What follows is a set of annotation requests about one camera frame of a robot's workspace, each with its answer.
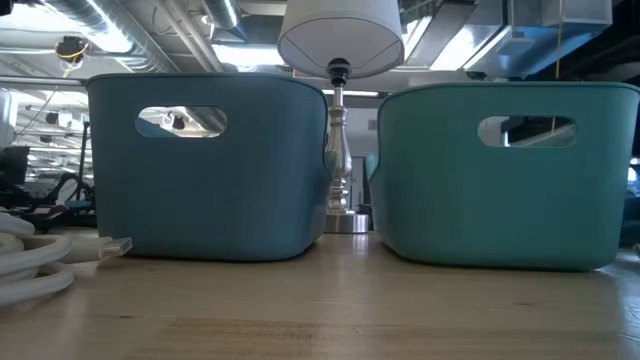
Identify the blue plastic bin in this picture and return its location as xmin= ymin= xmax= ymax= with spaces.
xmin=85 ymin=73 xmax=332 ymax=263

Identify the teal green plastic bin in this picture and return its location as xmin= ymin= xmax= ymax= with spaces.
xmin=366 ymin=82 xmax=640 ymax=273

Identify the thick white cable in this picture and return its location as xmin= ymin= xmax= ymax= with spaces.
xmin=0 ymin=212 xmax=134 ymax=308

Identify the white shade silver table lamp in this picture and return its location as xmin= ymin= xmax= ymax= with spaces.
xmin=277 ymin=0 xmax=405 ymax=235

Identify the yellow black ceiling device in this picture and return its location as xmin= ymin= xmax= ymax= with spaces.
xmin=53 ymin=34 xmax=91 ymax=65

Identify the black background monitor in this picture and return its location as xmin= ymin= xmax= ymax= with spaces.
xmin=0 ymin=144 xmax=30 ymax=187

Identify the silver ceiling duct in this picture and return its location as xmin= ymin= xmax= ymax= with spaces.
xmin=44 ymin=0 xmax=180 ymax=74

